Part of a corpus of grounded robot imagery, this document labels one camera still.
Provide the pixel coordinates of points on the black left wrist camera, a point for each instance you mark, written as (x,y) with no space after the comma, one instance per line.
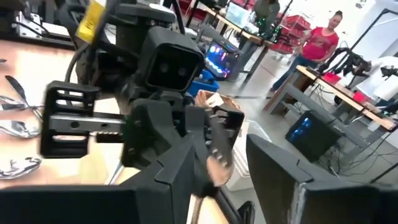
(174,62)

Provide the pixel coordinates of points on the red storage bins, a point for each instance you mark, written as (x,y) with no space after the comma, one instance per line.
(295,25)

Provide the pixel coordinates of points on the steel table knife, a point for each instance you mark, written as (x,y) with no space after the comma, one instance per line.
(17,88)

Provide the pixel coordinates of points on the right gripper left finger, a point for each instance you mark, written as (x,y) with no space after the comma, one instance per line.
(77,205)

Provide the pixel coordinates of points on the wicker basket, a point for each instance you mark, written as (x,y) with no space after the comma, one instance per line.
(231,101)

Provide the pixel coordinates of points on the white card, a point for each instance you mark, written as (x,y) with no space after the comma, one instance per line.
(215,100)

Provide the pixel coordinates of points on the wooden workbench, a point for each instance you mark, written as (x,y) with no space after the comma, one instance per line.
(342,94)
(242,31)

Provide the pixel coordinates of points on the person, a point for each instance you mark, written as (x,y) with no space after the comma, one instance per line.
(318,45)
(267,14)

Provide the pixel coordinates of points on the white plastic bin stack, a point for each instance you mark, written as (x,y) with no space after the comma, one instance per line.
(241,155)

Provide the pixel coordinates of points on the computer tower with lights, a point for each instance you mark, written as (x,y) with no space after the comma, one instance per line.
(220,60)

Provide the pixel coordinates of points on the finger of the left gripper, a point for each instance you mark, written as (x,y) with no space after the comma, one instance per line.
(202,140)
(65,151)

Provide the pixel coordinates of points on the red tray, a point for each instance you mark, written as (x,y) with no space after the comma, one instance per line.
(332,78)

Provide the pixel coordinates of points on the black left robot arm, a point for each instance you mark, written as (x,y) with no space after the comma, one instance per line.
(140,25)

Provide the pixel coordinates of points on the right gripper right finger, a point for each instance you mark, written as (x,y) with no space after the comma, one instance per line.
(311,205)

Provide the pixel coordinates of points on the black background robot arm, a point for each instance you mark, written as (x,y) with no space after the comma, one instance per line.
(348,60)

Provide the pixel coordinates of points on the blue plastic bin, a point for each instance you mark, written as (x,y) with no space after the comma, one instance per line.
(202,87)

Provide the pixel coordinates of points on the steel fork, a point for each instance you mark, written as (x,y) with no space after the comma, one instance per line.
(12,105)

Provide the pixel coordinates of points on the black computer tower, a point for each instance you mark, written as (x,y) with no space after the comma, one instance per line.
(311,137)

